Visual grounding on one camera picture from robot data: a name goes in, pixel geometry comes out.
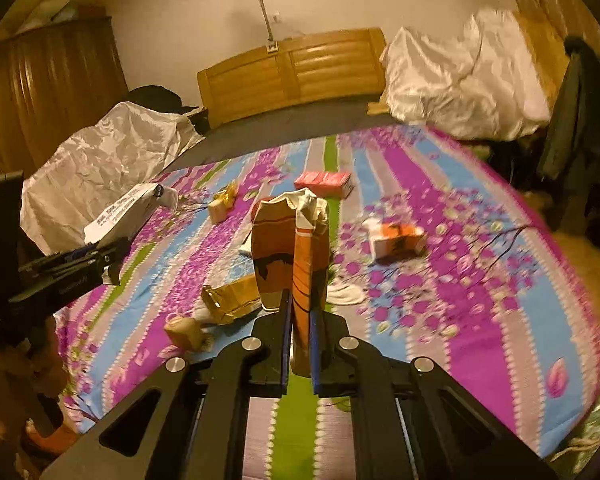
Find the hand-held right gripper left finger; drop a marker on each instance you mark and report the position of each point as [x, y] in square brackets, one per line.
[286, 350]

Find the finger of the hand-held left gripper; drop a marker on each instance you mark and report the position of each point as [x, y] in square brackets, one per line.
[111, 254]

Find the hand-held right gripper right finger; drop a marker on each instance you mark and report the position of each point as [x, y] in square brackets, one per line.
[316, 355]

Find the white printed packet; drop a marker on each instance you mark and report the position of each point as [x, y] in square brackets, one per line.
[125, 210]

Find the brown paper carton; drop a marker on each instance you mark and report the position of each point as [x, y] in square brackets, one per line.
[275, 255]

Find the person's left hand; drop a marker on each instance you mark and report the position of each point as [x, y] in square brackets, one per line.
[50, 360]

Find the white round pad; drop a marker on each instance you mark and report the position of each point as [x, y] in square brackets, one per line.
[347, 292]

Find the gold brown foil bag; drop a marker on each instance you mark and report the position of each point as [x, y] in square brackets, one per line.
[232, 300]

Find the white crinkled cover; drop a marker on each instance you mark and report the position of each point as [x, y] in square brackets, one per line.
[110, 155]

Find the small brown paper cup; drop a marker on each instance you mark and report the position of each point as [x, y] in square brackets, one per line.
[185, 332]

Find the gold wrapper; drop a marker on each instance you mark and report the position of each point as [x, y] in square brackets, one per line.
[222, 202]

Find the floral striped bedsheet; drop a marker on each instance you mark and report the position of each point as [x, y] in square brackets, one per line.
[429, 285]

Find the orange and white carton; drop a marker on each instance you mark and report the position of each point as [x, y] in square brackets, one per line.
[397, 240]

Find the black bag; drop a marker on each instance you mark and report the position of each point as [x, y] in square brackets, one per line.
[155, 96]

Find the wooden wardrobe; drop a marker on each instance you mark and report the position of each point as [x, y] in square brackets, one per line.
[45, 95]

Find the pink box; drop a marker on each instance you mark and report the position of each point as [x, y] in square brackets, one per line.
[325, 181]

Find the grey mattress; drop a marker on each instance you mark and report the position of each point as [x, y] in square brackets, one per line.
[290, 127]

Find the wooden headboard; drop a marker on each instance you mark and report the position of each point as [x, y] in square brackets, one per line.
[290, 75]

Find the green patterned cloth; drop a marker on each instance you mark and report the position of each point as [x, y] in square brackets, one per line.
[592, 425]

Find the white satin cover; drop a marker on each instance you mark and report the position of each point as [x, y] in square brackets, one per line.
[459, 75]

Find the dark hanging jacket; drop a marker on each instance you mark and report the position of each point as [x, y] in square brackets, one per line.
[579, 125]

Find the wooden door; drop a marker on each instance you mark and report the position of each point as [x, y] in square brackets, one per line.
[534, 5]

